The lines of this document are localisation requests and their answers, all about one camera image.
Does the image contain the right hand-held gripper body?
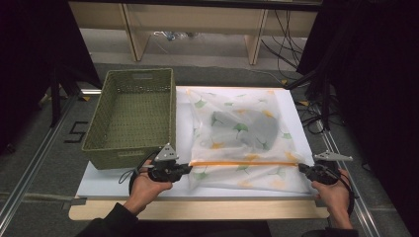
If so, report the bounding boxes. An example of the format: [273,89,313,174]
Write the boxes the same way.
[306,150,354,186]

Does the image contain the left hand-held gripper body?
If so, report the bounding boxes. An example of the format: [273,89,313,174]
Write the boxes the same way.
[147,142,186,184]

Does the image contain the leaf print mesh laundry bag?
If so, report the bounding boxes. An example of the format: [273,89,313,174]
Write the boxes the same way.
[185,88,313,196]

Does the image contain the green woven basket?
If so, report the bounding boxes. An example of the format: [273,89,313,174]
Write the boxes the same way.
[81,67,177,171]

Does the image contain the black garment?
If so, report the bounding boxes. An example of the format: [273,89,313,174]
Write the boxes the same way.
[209,109,282,150]

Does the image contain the person's right hand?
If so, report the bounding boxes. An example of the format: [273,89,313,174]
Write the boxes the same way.
[310,168,352,229]

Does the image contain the person's left hand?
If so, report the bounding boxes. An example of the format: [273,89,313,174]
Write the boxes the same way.
[123,159,174,215]

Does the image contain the white table board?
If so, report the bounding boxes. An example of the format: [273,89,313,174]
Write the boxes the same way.
[76,86,327,200]

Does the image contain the black curtain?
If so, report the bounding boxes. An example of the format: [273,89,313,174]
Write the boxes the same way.
[285,0,419,237]
[0,0,103,156]

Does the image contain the black metal stand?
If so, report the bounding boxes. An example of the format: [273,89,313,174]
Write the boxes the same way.
[48,63,83,128]

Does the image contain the clear plastic wrap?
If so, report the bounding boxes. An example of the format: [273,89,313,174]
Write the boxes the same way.
[152,31,200,41]

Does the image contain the light wooden shelf unit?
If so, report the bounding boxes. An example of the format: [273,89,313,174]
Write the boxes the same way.
[68,0,320,66]

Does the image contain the right hand-held gripper black cable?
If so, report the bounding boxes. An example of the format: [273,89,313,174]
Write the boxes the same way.
[324,164,358,216]

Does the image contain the hand-held gripper black cable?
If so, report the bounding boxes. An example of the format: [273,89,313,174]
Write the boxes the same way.
[118,150,160,196]
[324,164,358,216]

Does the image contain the left hand-held gripper black cable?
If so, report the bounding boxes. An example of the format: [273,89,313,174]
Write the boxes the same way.
[118,150,160,196]

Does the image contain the metal floor rail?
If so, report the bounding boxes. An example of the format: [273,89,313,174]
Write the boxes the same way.
[0,95,80,228]
[314,119,383,237]

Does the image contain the bundle of black floor cables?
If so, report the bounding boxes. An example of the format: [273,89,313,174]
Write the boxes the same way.
[260,9,345,136]

